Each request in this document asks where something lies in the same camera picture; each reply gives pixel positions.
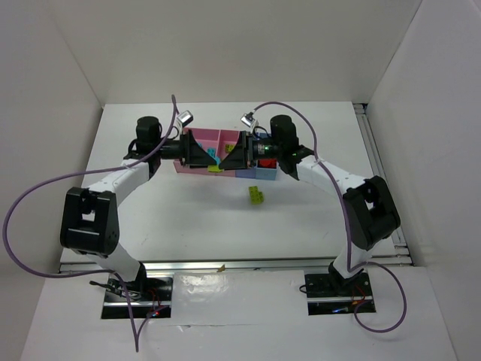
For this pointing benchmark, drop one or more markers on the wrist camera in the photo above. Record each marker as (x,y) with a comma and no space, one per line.
(249,120)
(184,119)

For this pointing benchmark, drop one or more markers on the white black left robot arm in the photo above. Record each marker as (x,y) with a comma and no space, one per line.
(90,222)

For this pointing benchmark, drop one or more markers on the aluminium right rail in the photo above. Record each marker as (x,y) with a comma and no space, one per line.
(402,252)

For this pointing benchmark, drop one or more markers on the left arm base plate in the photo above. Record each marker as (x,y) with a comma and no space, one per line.
(155,299)

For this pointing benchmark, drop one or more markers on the red lego cluster with face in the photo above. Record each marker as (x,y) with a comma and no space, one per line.
(267,163)

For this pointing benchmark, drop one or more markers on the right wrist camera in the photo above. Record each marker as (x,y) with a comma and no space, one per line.
(249,120)

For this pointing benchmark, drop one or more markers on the narrow pink container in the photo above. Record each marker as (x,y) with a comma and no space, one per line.
(225,138)

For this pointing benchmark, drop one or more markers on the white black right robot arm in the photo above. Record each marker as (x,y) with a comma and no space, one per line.
(366,203)

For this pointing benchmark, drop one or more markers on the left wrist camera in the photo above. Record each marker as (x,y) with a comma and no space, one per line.
(184,119)

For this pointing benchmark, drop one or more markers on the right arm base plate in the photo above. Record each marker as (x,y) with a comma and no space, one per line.
(324,299)

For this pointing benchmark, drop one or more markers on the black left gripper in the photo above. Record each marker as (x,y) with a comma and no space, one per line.
(186,148)

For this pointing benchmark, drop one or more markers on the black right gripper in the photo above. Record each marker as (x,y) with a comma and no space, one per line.
(249,150)

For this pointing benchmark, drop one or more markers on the green teal lego stack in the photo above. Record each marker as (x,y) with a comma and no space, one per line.
(214,169)

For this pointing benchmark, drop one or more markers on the green long lego brick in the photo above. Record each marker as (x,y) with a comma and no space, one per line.
(256,196)

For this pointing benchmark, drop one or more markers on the large pink container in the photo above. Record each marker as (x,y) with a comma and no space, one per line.
(181,168)

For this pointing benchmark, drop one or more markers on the light blue container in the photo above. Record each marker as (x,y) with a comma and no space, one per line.
(268,174)

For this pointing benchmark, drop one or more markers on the dark blue container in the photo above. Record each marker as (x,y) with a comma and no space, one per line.
(249,173)

